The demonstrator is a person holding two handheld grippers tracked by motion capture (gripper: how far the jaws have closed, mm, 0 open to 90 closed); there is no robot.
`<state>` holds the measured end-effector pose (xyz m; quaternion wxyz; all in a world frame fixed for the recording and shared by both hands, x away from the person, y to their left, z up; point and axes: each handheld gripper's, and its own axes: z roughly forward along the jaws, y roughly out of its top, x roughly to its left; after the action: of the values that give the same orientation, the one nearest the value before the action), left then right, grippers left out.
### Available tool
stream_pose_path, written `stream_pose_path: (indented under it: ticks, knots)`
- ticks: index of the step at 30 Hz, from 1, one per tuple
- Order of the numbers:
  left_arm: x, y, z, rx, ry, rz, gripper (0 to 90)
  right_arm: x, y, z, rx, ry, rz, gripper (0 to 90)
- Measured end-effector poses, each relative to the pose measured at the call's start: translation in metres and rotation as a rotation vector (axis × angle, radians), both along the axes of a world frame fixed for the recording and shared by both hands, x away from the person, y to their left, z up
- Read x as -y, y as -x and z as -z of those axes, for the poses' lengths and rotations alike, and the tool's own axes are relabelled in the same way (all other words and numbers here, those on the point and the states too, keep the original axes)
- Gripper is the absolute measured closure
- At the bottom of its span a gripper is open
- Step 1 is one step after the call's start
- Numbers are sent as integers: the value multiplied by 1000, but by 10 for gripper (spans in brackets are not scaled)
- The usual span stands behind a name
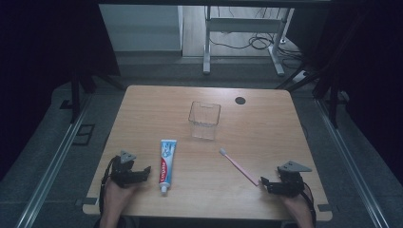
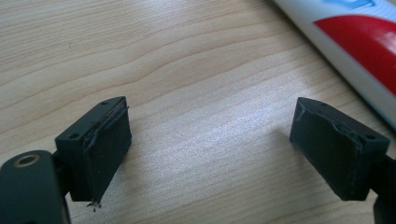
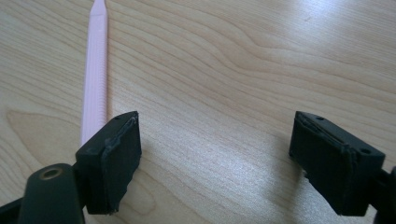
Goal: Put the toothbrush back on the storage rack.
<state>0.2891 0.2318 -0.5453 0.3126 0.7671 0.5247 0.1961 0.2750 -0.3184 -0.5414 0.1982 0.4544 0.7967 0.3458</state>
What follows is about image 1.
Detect pink toothbrush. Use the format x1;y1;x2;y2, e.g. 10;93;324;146
219;147;261;187

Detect white cabinet panel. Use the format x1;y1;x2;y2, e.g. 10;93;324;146
98;4;184;53

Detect dark curtain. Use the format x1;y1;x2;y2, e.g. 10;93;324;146
0;0;122;183
286;0;403;186

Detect silver floor rail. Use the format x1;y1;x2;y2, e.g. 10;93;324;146
315;98;392;228
14;94;93;228

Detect clear plastic container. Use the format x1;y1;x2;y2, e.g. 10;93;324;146
187;100;222;142

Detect person's left hand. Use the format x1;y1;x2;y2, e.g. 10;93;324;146
104;180;143;213

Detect white and blue toothpaste tube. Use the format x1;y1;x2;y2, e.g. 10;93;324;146
158;139;178;196

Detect white metal desk frame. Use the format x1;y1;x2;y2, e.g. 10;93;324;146
201;5;297;78

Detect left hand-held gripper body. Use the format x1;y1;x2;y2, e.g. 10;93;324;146
109;150;143;189

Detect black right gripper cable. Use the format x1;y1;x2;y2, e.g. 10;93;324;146
299;181;318;228

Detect white power strip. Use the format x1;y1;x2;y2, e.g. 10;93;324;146
292;70;310;85

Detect black floor cables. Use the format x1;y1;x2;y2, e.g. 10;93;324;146
209;7;306;70

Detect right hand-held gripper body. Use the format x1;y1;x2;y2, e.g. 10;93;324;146
274;161;313;199

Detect black metal stand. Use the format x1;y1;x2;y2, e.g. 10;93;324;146
275;67;350;130
59;67;127;125

